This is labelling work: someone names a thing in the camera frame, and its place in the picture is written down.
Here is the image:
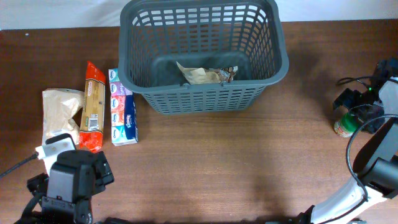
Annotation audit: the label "green lid jar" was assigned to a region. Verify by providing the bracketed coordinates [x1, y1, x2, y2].
[333, 113, 359, 138]

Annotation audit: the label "beige snack pouch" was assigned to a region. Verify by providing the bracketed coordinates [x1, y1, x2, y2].
[176, 62, 238, 85]

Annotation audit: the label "grey plastic basket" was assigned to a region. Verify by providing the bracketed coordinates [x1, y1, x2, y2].
[118, 0, 289, 114]

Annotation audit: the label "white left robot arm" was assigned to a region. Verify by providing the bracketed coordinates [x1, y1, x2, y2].
[17, 150, 114, 223]

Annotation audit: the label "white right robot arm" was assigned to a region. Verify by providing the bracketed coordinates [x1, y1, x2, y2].
[291, 57, 397, 223]

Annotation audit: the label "spaghetti packet red ends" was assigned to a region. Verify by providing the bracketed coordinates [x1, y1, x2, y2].
[79, 61, 106, 152]

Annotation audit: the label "Kleenex tissue multipack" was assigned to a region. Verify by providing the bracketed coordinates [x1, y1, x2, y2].
[108, 68, 138, 146]

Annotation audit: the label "beige grain bag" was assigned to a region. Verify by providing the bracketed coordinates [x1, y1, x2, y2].
[42, 88, 84, 145]

